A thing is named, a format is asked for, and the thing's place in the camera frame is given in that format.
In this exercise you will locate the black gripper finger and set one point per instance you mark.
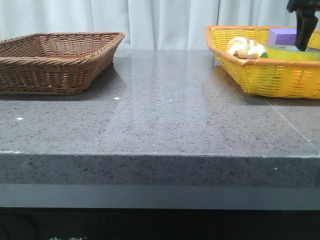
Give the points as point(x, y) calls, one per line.
point(306, 21)

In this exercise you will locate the yellow packing tape roll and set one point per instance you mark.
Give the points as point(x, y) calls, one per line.
point(292, 53)

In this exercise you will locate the purple foam cube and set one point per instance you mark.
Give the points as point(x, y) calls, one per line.
point(282, 36)

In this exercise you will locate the green plastic leaf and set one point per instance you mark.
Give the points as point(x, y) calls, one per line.
point(264, 55)

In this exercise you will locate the yellow wicker basket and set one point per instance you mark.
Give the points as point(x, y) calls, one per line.
point(268, 77)

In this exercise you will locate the toy croissant bread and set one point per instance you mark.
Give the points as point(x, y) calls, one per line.
point(243, 46)

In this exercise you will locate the white curtain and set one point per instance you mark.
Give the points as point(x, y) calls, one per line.
point(147, 24)

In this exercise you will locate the brown wicker basket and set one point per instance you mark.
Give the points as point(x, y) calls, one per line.
point(55, 63)

